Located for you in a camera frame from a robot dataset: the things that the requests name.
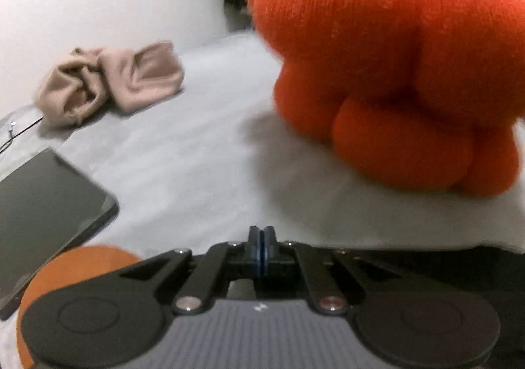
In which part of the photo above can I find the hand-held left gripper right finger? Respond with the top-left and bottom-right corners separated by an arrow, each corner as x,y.
261,225 -> 411,316

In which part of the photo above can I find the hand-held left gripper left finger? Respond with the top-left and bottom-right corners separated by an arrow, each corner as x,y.
111,225 -> 263,316

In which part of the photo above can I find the black garment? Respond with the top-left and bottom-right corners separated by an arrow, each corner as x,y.
283,244 -> 525,312

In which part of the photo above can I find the light grey bed sheet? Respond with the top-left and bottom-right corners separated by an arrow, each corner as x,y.
0,31 -> 525,369

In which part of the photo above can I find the brown wooden hand mirror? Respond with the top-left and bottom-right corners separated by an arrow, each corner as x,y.
16,246 -> 142,369

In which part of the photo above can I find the black tablet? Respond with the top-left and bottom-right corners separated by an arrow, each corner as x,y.
0,148 -> 119,320

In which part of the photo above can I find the beige crumpled cloth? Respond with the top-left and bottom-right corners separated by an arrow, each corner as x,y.
35,40 -> 185,130

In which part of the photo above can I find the orange pumpkin plush pillow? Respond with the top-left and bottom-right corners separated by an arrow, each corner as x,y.
246,0 -> 525,199

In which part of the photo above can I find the thin black cable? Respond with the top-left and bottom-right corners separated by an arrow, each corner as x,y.
0,115 -> 44,154

